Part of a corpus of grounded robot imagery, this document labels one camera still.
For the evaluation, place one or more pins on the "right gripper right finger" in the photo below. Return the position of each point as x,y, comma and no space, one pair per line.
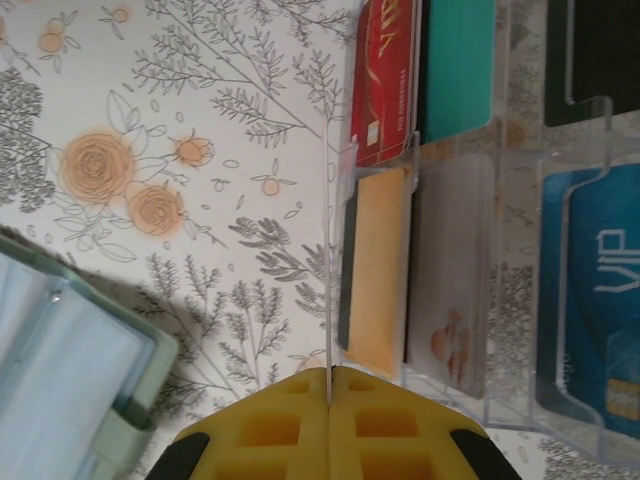
385,430

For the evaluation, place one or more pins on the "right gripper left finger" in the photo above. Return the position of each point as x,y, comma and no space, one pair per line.
270,430

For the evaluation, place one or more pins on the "thin translucent plastic card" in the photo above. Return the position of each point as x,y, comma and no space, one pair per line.
327,260

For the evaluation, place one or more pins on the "green card holder wallet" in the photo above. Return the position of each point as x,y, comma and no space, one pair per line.
75,350

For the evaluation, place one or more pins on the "orange card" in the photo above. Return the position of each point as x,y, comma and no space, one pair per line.
375,270

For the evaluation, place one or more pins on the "white card with pink print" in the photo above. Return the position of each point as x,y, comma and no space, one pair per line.
450,280

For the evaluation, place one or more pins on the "blue VIP card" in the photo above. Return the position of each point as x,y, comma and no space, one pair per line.
600,300

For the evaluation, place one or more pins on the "clear acrylic card organizer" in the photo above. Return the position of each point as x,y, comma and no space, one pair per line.
515,150

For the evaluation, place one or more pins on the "red card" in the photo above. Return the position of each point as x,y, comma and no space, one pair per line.
382,75

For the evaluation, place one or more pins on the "teal card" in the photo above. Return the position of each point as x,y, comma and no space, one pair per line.
455,65

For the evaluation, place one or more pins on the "black card stack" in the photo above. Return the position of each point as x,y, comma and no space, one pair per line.
590,50

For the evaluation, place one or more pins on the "floral table cover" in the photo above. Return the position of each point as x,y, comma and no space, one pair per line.
200,150

